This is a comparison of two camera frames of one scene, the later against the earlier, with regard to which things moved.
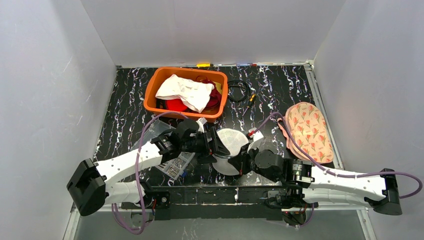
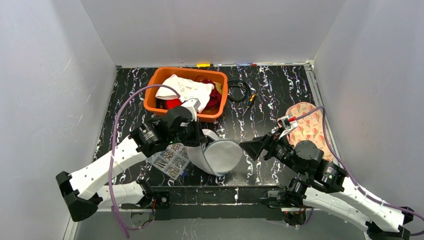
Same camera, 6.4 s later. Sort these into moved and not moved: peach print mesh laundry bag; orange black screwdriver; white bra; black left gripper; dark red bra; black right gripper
Moved: black left gripper; black right gripper
Not moved: dark red bra; peach print mesh laundry bag; white bra; orange black screwdriver
